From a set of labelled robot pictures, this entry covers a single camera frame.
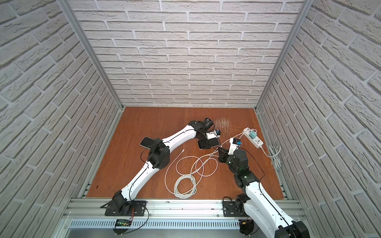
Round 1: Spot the white USB-C charging cable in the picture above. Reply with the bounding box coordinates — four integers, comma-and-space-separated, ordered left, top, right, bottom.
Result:
173, 128, 257, 199

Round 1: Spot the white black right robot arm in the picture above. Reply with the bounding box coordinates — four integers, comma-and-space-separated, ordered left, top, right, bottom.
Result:
218, 147, 310, 238

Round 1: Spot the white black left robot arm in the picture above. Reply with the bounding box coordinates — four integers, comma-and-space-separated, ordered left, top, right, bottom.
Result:
104, 118, 221, 214

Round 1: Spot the teal charger plug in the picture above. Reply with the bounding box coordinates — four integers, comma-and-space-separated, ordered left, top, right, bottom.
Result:
249, 131, 257, 139

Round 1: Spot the phone in green case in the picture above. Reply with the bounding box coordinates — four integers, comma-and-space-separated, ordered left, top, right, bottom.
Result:
140, 137, 155, 148

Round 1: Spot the white power strip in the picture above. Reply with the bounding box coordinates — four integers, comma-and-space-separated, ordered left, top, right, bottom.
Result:
243, 128, 264, 148

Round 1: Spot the small green circuit board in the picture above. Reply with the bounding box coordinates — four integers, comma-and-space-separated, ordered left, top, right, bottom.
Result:
115, 219, 132, 227

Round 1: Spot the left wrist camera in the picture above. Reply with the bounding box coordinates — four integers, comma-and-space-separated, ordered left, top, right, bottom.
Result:
206, 130, 221, 140

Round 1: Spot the white lightning charging cable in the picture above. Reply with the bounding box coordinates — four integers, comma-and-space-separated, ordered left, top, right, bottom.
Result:
164, 129, 254, 199

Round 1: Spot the white power strip cord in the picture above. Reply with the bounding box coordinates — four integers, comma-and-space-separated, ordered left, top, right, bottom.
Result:
258, 145, 282, 171

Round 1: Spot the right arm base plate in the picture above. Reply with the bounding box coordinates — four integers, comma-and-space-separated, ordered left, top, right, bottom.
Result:
222, 199, 247, 217

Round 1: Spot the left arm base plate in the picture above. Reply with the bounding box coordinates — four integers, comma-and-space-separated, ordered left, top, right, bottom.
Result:
100, 200, 147, 217

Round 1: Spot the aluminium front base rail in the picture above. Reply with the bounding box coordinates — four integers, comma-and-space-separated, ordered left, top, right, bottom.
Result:
53, 198, 314, 238

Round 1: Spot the aluminium frame rail right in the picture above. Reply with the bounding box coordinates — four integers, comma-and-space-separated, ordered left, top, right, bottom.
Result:
255, 0, 314, 113

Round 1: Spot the aluminium frame rail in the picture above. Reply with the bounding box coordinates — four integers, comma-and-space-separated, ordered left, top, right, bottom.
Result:
57, 0, 124, 111
255, 0, 314, 113

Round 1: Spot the aluminium frame rail left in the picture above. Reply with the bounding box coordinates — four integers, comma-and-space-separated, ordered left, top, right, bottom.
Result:
57, 0, 124, 111

